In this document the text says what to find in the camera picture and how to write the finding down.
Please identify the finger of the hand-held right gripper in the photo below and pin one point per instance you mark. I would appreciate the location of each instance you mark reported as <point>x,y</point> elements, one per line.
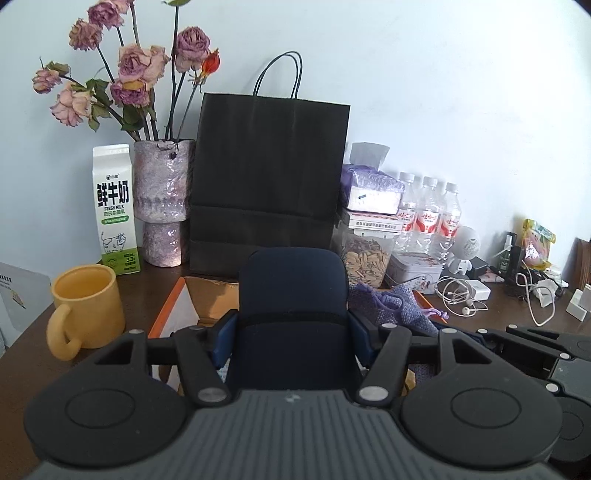
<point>545,339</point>
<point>517,355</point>

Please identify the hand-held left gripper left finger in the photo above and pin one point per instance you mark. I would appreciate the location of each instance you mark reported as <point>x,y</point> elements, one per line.
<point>226,341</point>

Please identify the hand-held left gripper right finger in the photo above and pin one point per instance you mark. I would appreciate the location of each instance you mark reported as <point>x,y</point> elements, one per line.
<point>362,341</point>

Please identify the red cardboard box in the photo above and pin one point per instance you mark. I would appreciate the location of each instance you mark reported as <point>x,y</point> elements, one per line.
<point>207,300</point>

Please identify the purple knit pouch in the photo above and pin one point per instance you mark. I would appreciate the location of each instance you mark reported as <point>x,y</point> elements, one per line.
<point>397,307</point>

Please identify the navy blue pouch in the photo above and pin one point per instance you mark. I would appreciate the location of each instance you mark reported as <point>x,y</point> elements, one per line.
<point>291,295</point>

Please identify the white block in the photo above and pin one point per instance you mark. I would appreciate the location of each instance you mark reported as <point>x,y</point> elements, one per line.
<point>579,304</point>

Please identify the white charger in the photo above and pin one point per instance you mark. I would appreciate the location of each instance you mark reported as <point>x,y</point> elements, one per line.
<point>480,290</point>

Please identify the clear jar of seeds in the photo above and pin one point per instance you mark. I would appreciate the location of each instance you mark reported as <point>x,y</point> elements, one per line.
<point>364,263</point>

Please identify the grey tin box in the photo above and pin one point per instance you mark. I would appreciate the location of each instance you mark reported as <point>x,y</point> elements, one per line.
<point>411,272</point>

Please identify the brown wooden board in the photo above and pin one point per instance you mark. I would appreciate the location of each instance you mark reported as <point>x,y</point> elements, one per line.
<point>584,263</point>

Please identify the white earphones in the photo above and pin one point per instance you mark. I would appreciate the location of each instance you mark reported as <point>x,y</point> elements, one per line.
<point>455,295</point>

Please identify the small green bottle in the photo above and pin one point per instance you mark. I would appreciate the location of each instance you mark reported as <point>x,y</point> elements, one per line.
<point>507,258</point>

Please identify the yellow snack packet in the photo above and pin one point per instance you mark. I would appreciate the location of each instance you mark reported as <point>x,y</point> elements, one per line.
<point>538,244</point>

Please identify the black adapter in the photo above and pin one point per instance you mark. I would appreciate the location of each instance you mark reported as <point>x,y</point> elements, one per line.
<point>479,266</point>

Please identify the white printed flat box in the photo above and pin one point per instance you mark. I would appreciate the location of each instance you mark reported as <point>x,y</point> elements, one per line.
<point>374,220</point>

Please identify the small white fan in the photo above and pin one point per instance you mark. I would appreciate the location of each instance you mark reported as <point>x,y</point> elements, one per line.
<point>464,244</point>

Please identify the yellow mug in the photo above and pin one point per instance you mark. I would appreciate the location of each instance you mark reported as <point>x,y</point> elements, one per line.
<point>92,309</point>

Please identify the purple tissue pack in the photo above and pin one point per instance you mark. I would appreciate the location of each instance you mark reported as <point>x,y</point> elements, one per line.
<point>369,189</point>

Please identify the pink textured vase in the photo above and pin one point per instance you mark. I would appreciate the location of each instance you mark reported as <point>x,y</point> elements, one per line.
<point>161,194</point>

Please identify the black paper bag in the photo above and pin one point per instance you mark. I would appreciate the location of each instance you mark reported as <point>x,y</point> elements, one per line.
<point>268,175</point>

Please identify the white green milk carton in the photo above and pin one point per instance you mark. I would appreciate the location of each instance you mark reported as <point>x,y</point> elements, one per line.
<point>115,207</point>

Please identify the dried pink roses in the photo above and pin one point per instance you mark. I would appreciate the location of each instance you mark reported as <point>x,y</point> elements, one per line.
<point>138,69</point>

